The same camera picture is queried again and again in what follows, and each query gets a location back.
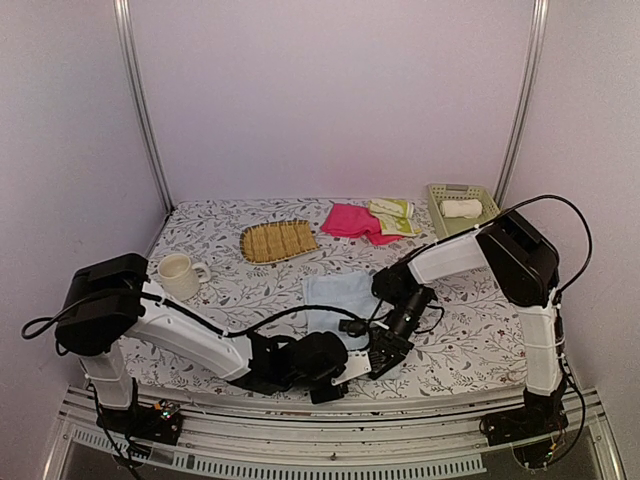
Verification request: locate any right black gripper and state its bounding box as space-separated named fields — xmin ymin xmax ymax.
xmin=371 ymin=286 xmax=433 ymax=377

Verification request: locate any light blue towel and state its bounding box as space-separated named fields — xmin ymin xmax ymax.
xmin=302 ymin=271 xmax=378 ymax=352

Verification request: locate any cream towel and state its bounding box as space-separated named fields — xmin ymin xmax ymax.
xmin=439 ymin=199 xmax=483 ymax=219

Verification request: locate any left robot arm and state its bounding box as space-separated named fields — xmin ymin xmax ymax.
xmin=20 ymin=253 xmax=349 ymax=434

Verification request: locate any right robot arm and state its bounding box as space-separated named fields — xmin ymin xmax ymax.
xmin=368 ymin=207 xmax=568 ymax=441

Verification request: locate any floral tablecloth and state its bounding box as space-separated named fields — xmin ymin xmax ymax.
xmin=150 ymin=198 xmax=560 ymax=403

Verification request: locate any woven bamboo tray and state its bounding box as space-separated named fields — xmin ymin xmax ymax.
xmin=240 ymin=220 xmax=319 ymax=265

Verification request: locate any yellow green patterned towel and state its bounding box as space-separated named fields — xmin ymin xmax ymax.
xmin=368 ymin=198 xmax=422 ymax=237

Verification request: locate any cream ceramic mug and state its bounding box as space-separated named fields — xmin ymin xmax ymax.
xmin=157 ymin=253 xmax=212 ymax=301

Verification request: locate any green plastic basket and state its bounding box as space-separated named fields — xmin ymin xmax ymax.
xmin=426 ymin=184 xmax=501 ymax=240

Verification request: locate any pink towel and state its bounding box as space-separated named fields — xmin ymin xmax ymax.
xmin=320 ymin=203 xmax=401 ymax=246

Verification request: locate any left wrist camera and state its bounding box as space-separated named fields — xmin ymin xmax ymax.
xmin=331 ymin=351 xmax=371 ymax=386

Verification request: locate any front aluminium rail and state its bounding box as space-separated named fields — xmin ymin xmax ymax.
xmin=43 ymin=387 xmax=631 ymax=479

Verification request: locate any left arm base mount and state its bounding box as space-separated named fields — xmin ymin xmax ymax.
xmin=95 ymin=377 xmax=184 ymax=446

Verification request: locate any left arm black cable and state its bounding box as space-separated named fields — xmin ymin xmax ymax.
xmin=20 ymin=304 xmax=371 ymax=351

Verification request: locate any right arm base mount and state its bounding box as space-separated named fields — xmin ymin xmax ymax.
xmin=479 ymin=377 xmax=569 ymax=446

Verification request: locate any right aluminium post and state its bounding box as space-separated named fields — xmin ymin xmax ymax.
xmin=493 ymin=0 xmax=549 ymax=207

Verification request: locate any aluminium post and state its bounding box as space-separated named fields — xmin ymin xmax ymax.
xmin=113 ymin=0 xmax=175 ymax=215
xmin=493 ymin=0 xmax=549 ymax=207

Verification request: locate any left aluminium post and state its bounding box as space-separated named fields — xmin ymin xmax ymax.
xmin=113 ymin=0 xmax=175 ymax=215

